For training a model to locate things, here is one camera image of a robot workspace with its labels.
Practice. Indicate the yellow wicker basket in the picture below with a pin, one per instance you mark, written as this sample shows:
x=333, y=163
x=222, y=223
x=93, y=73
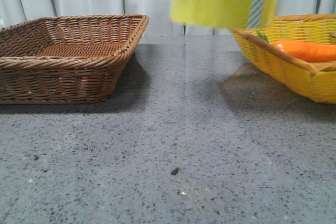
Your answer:
x=315, y=81

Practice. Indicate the orange plastic carrot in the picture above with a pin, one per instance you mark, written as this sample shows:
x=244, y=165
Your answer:
x=306, y=51

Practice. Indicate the brown wicker basket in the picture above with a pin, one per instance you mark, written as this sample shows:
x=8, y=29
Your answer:
x=67, y=59

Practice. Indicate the small black debris piece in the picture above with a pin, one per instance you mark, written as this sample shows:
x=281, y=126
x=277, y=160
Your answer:
x=174, y=171

